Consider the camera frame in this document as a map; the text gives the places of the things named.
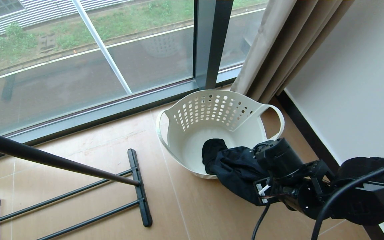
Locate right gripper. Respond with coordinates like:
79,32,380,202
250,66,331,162
254,177,301,210

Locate black garment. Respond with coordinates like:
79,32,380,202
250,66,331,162
201,138,273,206

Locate white laundry basket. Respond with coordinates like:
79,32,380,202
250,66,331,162
156,89,285,180

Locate black clothes rack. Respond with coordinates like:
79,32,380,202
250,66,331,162
0,128,153,240

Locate beige curtain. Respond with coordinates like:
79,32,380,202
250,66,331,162
230,0,356,104

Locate window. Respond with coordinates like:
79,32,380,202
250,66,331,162
0,0,269,164

